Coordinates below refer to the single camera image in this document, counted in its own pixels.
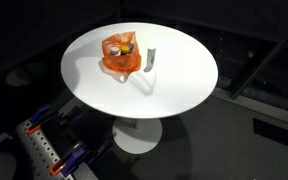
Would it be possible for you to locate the yellow capped bottle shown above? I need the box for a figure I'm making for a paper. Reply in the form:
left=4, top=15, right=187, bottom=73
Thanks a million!
left=121, top=46, right=131, bottom=55

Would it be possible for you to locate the purple orange clamp lower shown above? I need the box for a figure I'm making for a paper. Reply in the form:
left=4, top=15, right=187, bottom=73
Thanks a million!
left=49, top=141, right=88, bottom=177

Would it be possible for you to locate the black diagonal pole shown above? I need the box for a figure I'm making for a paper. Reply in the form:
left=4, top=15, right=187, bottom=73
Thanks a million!
left=229, top=33, right=288, bottom=100

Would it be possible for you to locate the perforated metal breadboard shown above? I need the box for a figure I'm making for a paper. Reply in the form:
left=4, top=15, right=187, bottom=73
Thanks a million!
left=15, top=120, right=75, bottom=180

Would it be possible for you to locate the purple orange clamp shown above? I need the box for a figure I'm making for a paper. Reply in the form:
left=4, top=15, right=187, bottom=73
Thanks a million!
left=49, top=141, right=88, bottom=177
left=25, top=104, right=59, bottom=135

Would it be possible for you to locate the orange plastic bag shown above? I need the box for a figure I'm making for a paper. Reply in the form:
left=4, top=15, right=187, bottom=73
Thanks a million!
left=102, top=31, right=141, bottom=73

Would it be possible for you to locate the purple orange clamp upper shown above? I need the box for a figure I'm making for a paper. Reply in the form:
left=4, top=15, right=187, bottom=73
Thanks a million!
left=25, top=104, right=59, bottom=135

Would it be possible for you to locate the round white table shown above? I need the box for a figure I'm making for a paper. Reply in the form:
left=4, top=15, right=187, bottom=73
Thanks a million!
left=61, top=22, right=218, bottom=154

